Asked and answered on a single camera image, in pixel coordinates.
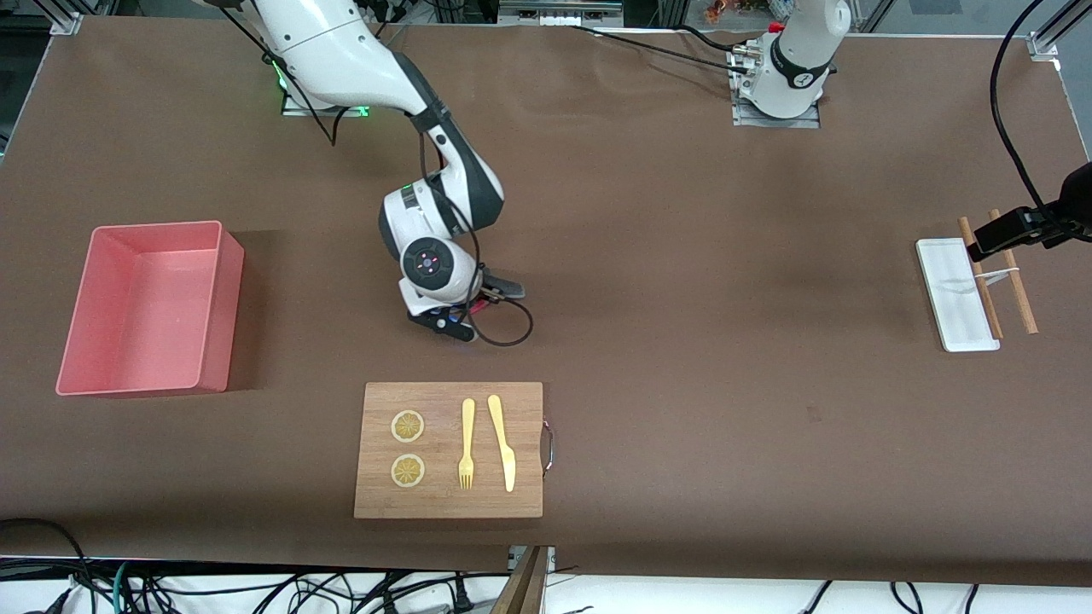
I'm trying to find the white rectangular tray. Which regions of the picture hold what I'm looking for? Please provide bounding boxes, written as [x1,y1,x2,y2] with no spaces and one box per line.
[915,238,1001,353]

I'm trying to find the yellow plastic knife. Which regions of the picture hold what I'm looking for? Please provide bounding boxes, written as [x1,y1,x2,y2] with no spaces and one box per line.
[487,394,517,494]

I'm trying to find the yellow plastic fork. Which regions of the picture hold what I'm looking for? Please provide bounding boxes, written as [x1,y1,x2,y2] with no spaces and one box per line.
[458,398,476,490]

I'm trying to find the wooden cutting board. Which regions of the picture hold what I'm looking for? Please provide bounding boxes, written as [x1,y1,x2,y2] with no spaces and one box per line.
[353,381,555,519]

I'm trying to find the grey power strip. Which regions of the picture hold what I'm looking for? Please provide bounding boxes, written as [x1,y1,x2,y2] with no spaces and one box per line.
[499,0,624,26]

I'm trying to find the pink plastic bin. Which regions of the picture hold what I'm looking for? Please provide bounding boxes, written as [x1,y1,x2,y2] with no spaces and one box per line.
[55,220,246,398]

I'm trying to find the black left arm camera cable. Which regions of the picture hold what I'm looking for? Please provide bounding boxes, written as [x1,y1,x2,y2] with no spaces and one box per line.
[988,0,1060,212]

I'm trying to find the aluminium frame post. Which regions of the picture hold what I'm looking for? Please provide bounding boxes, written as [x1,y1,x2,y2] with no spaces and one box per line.
[1028,0,1092,61]
[47,0,86,37]

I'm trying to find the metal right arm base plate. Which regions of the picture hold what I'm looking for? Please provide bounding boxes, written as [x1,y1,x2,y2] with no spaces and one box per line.
[282,81,370,118]

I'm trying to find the small metal bracket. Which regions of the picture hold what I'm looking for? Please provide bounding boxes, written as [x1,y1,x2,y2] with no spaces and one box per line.
[508,546,557,574]

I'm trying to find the black cable across table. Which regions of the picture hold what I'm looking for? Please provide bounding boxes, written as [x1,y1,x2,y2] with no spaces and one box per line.
[563,24,760,73]

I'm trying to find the black looped floor cable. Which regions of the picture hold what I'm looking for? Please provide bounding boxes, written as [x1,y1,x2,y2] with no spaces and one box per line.
[0,517,96,614]

